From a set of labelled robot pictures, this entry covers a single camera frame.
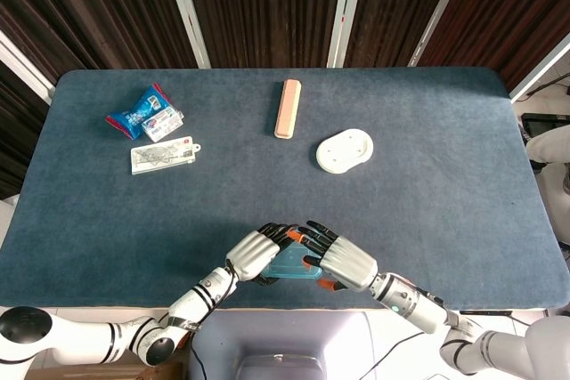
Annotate right robot hand, orange fingertips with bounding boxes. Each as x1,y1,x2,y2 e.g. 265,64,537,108
289,220,379,294

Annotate left robot hand, black fingers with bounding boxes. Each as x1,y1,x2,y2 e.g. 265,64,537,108
224,222,297,287

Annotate teal plastic container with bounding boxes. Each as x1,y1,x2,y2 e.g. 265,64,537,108
259,240,324,282

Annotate white plastic retail blister package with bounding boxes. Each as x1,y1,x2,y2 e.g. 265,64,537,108
130,135,202,176

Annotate brown cardboard box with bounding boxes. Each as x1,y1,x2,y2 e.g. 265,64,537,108
24,360,186,380

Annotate grey robot torso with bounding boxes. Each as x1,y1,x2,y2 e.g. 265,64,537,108
186,308,379,380

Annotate white oval plastic dish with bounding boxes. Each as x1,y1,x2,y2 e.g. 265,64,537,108
315,127,374,174

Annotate blue felt table mat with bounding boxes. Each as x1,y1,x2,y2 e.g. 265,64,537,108
0,67,565,311

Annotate long pink case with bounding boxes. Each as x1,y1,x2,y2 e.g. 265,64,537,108
273,78,303,139

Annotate small white printed packet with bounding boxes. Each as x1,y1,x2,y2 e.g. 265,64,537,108
142,108,185,143

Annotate blue snack packet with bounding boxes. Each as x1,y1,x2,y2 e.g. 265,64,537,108
105,82,173,141

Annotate black flat device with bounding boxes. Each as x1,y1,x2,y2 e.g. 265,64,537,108
519,112,570,135

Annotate white partition frame post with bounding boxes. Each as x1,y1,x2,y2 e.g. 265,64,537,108
0,30,57,108
509,35,570,103
326,0,369,69
406,0,475,68
159,0,212,69

